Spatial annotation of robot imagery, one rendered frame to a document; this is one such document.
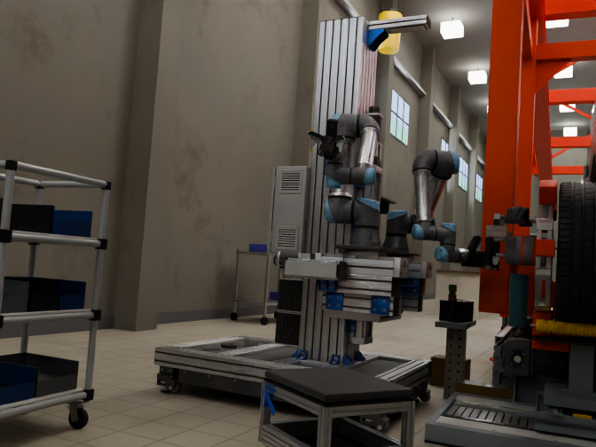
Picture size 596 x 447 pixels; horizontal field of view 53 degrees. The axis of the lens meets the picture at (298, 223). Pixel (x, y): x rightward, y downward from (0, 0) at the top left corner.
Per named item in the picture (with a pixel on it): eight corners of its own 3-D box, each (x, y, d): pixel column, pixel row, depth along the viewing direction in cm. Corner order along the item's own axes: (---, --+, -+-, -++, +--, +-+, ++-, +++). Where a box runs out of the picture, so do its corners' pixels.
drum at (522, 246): (552, 266, 273) (553, 236, 274) (503, 263, 281) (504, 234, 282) (552, 267, 286) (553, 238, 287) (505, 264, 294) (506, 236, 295)
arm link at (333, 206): (352, 223, 282) (359, 110, 286) (321, 222, 285) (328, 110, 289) (355, 225, 294) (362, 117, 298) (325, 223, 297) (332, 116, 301)
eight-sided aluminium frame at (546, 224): (549, 313, 253) (554, 185, 257) (533, 311, 256) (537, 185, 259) (551, 308, 303) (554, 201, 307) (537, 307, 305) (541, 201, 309)
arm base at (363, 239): (345, 245, 283) (346, 223, 283) (356, 247, 296) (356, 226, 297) (375, 246, 276) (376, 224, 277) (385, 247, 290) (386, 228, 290)
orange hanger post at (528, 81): (525, 303, 496) (537, 16, 513) (501, 301, 503) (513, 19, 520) (527, 302, 513) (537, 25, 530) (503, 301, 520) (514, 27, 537)
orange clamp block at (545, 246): (554, 257, 254) (554, 256, 246) (535, 256, 258) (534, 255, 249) (555, 240, 255) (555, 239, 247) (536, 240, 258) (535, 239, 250)
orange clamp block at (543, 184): (557, 205, 264) (557, 186, 260) (537, 204, 267) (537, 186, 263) (557, 197, 269) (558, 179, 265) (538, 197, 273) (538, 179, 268)
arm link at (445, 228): (438, 222, 291) (436, 244, 290) (459, 223, 293) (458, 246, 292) (431, 223, 299) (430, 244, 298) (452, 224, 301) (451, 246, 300)
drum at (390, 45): (380, 56, 1141) (382, 19, 1146) (403, 54, 1121) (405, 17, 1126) (372, 47, 1099) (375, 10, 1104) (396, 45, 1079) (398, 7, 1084)
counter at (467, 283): (495, 313, 1219) (497, 274, 1225) (478, 319, 1009) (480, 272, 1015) (458, 309, 1251) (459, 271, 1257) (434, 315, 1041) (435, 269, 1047)
